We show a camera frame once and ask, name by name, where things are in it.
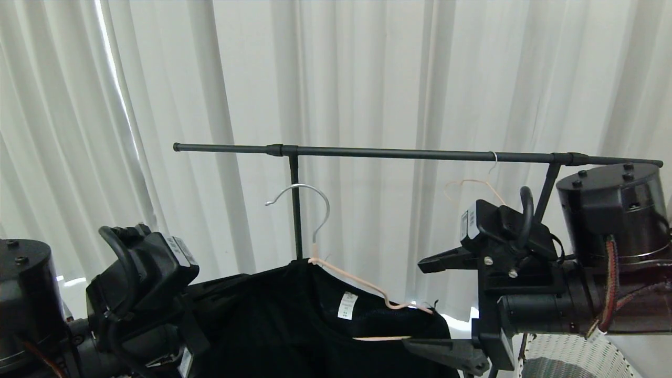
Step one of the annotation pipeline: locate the black T-shirt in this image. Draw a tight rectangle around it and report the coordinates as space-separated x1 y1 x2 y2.
185 260 461 378

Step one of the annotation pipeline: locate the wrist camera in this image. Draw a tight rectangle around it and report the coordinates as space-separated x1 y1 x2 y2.
86 224 201 326
460 198 566 295

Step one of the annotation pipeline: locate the black clothes rack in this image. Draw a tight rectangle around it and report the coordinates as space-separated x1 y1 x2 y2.
173 142 664 378

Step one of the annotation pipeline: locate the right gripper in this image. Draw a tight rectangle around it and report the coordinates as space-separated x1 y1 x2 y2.
402 246 602 376

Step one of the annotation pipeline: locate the white laundry basket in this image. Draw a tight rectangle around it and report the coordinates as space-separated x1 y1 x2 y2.
517 332 644 378

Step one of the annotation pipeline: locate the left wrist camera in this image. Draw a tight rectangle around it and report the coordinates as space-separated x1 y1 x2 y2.
86 224 201 326

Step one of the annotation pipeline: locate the pink clothes hanger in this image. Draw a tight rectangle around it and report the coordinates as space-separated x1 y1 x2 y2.
265 183 434 343
444 152 508 207

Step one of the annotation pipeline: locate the black cable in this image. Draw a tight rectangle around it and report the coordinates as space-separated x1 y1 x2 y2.
519 186 536 251
98 226 139 321

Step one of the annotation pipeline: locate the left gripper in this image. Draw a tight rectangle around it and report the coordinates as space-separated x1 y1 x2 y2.
100 297 212 378

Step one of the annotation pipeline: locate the white curtain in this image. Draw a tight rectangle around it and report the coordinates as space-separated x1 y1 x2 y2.
0 0 672 323

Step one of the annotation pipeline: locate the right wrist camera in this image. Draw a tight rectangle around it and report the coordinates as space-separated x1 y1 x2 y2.
460 198 566 295

